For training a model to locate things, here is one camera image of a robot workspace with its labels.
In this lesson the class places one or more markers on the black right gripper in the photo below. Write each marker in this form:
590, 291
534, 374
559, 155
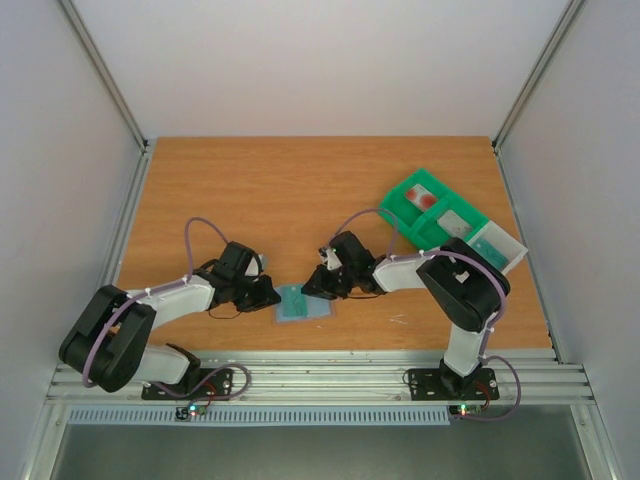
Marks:
326, 281

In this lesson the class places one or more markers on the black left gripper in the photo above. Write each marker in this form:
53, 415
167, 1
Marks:
265, 299

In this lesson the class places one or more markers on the teal chip card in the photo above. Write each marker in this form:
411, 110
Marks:
293, 305

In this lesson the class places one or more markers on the pink leather card holder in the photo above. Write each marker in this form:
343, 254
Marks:
317, 308

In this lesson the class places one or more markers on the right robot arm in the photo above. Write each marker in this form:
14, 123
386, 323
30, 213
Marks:
470, 291

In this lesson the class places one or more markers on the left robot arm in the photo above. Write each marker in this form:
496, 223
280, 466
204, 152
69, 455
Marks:
109, 343

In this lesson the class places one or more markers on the red circle card stack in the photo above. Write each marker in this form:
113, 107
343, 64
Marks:
420, 197

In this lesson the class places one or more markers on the teal card stack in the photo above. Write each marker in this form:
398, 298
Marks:
490, 253

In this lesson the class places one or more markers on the large green bin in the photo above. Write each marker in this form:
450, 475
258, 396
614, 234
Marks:
406, 213

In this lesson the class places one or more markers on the small green bin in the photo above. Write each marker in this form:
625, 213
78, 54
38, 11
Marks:
425, 233

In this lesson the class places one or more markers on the white bin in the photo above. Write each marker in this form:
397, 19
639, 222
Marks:
498, 247

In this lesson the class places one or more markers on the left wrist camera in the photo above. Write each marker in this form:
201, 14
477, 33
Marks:
257, 265

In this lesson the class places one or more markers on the aluminium front rail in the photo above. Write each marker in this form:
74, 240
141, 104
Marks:
352, 377

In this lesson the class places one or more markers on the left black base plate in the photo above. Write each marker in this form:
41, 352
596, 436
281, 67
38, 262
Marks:
216, 382

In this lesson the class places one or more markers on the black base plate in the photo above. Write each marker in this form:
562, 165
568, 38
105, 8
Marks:
216, 382
431, 384

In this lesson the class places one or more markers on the grey slotted cable duct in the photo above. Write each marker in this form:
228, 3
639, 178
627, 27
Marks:
261, 416

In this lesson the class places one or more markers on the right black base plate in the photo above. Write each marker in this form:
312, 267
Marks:
431, 384

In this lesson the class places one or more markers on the aluminium frame post left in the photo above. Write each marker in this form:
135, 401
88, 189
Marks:
91, 50

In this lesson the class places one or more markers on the aluminium frame post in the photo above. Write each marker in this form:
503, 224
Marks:
541, 65
91, 50

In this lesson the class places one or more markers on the aluminium frame post right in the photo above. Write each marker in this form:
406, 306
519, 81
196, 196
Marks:
541, 65

